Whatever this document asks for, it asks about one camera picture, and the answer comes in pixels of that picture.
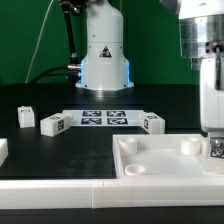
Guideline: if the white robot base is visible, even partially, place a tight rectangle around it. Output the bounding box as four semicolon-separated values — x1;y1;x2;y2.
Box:
76;0;134;91

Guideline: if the white sheet with AprilTags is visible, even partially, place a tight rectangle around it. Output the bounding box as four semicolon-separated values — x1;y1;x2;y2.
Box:
63;110;141;127

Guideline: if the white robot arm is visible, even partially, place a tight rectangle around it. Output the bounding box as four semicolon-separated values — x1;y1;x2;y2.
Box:
159;0;224;135

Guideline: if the white square tabletop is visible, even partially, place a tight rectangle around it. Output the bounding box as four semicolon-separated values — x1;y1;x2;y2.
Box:
111;133;224;179

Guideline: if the white thin cable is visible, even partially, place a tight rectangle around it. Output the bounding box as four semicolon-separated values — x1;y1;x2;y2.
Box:
25;0;55;84

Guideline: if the white U-shaped obstacle fence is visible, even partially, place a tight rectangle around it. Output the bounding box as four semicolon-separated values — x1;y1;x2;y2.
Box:
0;138;224;210

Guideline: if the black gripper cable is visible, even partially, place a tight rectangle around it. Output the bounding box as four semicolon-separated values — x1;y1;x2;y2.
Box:
214;44;224;91

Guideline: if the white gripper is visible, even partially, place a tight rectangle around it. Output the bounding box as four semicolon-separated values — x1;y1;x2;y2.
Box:
200;58;224;132

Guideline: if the black cable bundle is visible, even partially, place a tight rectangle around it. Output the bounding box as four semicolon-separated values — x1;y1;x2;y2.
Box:
29;0;88;84

